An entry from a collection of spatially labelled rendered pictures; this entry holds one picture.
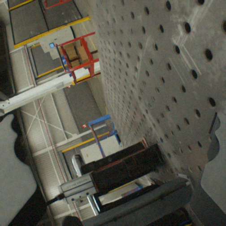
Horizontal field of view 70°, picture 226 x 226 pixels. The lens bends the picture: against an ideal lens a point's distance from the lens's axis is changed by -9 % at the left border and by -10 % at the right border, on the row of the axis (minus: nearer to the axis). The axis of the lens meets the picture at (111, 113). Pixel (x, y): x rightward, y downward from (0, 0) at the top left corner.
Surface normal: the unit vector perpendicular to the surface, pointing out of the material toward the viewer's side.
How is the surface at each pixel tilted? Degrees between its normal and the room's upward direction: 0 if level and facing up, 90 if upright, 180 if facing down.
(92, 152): 90
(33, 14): 90
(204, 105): 0
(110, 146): 90
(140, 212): 90
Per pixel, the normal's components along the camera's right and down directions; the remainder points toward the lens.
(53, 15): -0.03, -0.36
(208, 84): -0.91, 0.39
